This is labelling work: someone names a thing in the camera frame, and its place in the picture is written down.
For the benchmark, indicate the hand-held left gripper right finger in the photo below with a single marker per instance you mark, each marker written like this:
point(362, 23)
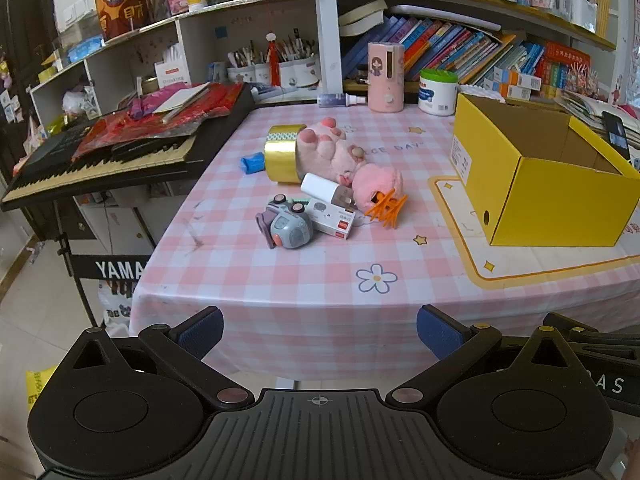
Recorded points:
point(440, 332)

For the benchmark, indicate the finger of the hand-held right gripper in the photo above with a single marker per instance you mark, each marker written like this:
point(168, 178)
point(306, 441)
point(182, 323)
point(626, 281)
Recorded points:
point(607, 340)

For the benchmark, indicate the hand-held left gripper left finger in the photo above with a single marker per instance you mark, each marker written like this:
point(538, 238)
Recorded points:
point(202, 332)

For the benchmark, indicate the yellow cardboard box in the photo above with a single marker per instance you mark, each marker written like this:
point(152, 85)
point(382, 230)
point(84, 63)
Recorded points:
point(550, 200)

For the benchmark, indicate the small white box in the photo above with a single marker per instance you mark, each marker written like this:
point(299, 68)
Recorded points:
point(330, 220)

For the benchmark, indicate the pink plush paw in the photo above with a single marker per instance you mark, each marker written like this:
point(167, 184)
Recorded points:
point(320, 147)

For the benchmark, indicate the white plastic bag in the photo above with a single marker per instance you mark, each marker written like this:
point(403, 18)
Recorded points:
point(117, 310)

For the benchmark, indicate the yellow-edged desk mat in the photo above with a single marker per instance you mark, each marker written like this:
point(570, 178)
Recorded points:
point(525, 265)

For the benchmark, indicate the black keyboard stand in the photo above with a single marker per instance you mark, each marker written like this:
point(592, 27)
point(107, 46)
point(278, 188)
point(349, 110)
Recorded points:
point(115, 267)

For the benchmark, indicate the pink checked tablecloth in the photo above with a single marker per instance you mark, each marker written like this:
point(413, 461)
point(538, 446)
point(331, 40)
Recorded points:
point(300, 270)

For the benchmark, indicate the orange hair claw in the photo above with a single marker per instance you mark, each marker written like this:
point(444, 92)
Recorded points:
point(387, 207)

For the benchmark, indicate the pink plush toy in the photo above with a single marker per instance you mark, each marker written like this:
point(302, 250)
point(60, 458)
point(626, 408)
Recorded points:
point(375, 180)

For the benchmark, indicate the yellow plastic bag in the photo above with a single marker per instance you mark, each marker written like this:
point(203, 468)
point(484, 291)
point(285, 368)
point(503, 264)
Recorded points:
point(42, 385)

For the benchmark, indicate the blue clay lump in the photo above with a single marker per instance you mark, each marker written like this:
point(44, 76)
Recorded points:
point(252, 163)

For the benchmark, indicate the white glue stick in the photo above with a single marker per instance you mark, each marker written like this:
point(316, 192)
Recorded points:
point(317, 185)

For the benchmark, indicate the gold tape roll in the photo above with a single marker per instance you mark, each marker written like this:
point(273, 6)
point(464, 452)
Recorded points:
point(280, 160)

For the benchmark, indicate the black electronic keyboard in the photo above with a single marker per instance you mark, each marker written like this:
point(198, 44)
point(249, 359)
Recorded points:
point(100, 166)

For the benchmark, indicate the black smartphone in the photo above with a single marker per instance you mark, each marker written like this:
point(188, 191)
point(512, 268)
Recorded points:
point(616, 135)

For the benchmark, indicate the pink foil wrapper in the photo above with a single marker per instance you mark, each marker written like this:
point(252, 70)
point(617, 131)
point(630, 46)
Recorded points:
point(142, 107)

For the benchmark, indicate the white booklet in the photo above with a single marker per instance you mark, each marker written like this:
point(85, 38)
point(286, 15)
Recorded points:
point(180, 97)

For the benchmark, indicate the white can green lid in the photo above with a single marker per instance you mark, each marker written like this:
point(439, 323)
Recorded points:
point(437, 95)

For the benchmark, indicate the crumpled plastic bag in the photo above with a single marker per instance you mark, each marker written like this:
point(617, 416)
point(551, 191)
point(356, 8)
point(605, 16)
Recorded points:
point(80, 102)

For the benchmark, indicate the pink humidifier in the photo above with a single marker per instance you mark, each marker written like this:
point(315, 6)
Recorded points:
point(385, 77)

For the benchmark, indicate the stack of small orange boxes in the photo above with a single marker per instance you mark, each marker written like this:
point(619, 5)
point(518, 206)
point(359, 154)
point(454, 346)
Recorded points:
point(515, 82)

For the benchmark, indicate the white paper bag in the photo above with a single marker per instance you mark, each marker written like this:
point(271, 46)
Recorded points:
point(172, 67)

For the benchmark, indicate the red boxed book set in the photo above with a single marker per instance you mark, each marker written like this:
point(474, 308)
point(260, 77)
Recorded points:
point(565, 70)

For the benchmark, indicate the red tassel ornament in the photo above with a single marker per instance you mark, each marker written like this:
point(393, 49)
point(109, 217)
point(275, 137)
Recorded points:
point(274, 60)

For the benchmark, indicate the row of colourful books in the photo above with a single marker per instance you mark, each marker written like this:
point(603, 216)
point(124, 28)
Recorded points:
point(450, 45)

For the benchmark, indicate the white shelf unit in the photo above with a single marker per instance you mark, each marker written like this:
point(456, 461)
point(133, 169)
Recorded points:
point(200, 35)

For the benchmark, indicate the thick cream book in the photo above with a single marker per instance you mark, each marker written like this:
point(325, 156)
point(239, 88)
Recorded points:
point(362, 20)

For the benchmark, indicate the wooden bookshelf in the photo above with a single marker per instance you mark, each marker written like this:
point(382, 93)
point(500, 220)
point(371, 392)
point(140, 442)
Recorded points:
point(550, 10)

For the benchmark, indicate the orange printed gift bag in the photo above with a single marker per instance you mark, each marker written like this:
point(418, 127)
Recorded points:
point(120, 7)

